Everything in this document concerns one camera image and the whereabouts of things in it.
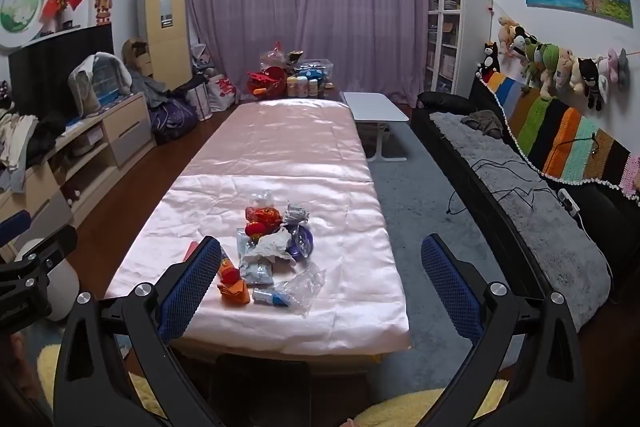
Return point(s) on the red basket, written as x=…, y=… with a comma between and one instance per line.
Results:
x=265, y=83

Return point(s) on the grey rug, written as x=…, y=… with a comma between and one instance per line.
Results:
x=425, y=207

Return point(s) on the crumpled clear plastic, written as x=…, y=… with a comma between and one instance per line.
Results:
x=261, y=199

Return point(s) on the dark cloth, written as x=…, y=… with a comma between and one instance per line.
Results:
x=482, y=122

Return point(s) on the white cloth over blue basket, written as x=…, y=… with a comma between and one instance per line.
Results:
x=95, y=77

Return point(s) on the white red printed shopping bag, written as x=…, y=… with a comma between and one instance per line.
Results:
x=224, y=93

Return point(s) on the cardboard box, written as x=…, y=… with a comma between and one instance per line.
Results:
x=137, y=57

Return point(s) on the grey crumpled wrapper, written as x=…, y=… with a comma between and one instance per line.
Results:
x=296, y=213

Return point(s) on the black television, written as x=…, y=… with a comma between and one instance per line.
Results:
x=50, y=62

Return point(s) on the blue tube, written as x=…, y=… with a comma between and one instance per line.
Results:
x=270, y=297

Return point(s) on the clear storage box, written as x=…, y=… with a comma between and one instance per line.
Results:
x=320, y=66

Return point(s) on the blue grey packet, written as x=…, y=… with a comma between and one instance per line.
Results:
x=256, y=272

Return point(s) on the black sofa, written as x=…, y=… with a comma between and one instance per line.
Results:
x=607, y=217

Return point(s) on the pile of clothes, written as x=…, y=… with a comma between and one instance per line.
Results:
x=25, y=142

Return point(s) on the purple curtain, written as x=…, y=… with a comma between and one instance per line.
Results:
x=310, y=7

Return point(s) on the orange paper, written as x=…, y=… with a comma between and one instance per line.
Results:
x=234, y=294

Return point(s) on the striped crochet blanket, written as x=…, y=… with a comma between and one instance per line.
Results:
x=565, y=132

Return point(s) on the purple plate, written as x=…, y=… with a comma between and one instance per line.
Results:
x=302, y=243

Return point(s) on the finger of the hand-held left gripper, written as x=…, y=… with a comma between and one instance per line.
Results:
x=14, y=227
x=47, y=247

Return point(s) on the group of white bottles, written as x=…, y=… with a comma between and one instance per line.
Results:
x=302, y=86

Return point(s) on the cream standing air conditioner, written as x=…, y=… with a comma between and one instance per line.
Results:
x=165, y=27

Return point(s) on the beige television cabinet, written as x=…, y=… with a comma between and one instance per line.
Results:
x=125, y=132

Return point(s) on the crumpled orange plastic bag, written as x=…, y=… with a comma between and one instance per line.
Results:
x=262, y=219

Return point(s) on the row of plush toys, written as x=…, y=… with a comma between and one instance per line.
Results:
x=550, y=57

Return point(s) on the white folding table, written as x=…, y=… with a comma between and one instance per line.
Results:
x=375, y=107

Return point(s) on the clear plastic bag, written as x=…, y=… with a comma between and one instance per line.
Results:
x=307, y=284

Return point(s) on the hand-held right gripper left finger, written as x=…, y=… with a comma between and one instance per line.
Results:
x=192, y=287

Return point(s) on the crumpled white paper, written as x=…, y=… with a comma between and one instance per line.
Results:
x=272, y=244

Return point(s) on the white bookcase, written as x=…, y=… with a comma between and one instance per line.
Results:
x=452, y=7

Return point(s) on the grey fluffy throw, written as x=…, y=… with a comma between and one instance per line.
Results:
x=520, y=217

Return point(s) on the round wall picture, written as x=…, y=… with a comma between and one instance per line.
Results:
x=20, y=7

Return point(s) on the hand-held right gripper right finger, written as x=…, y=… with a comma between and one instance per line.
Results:
x=450, y=287

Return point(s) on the pink satin table cloth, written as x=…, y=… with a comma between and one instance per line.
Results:
x=280, y=147

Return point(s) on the purple bag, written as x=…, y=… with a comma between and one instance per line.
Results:
x=172, y=122

